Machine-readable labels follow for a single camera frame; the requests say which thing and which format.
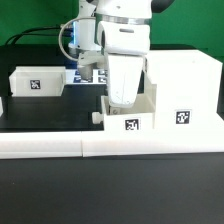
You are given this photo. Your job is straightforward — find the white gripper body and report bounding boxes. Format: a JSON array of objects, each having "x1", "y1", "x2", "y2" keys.
[{"x1": 106, "y1": 54, "x2": 143, "y2": 108}]

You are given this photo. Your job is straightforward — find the white front drawer with tag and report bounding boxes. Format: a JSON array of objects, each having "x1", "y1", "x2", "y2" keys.
[{"x1": 92, "y1": 94, "x2": 155, "y2": 132}]

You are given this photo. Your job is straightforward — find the white drawer with tag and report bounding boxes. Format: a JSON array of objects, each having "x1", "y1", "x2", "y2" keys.
[
  {"x1": 92, "y1": 94, "x2": 155, "y2": 132},
  {"x1": 9, "y1": 66, "x2": 66, "y2": 97}
]

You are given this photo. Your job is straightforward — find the white drawer cabinet box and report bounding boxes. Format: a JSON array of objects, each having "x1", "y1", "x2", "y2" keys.
[{"x1": 145, "y1": 50, "x2": 224, "y2": 130}]

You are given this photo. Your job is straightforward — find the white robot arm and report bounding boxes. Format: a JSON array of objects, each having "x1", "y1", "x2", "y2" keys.
[{"x1": 69, "y1": 0, "x2": 175, "y2": 110}]

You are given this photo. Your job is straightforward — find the white rear drawer with tag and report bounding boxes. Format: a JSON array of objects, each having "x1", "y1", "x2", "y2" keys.
[{"x1": 9, "y1": 66, "x2": 66, "y2": 97}]

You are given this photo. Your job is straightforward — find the white sheet with tags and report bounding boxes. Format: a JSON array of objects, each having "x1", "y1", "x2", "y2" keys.
[{"x1": 66, "y1": 69, "x2": 107, "y2": 85}]

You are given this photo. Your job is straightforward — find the white foam rail front right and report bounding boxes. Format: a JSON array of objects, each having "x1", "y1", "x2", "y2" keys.
[{"x1": 82, "y1": 128, "x2": 224, "y2": 157}]

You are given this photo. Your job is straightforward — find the white foam rail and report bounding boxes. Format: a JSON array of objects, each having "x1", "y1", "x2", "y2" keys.
[
  {"x1": 0, "y1": 132, "x2": 83, "y2": 159},
  {"x1": 82, "y1": 128, "x2": 224, "y2": 157}
]

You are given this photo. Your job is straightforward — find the white foam rail front left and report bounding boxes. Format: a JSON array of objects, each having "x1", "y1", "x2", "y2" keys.
[{"x1": 0, "y1": 132, "x2": 83, "y2": 159}]

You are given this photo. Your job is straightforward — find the black cables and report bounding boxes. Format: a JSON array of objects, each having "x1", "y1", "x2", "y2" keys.
[{"x1": 4, "y1": 23, "x2": 75, "y2": 46}]

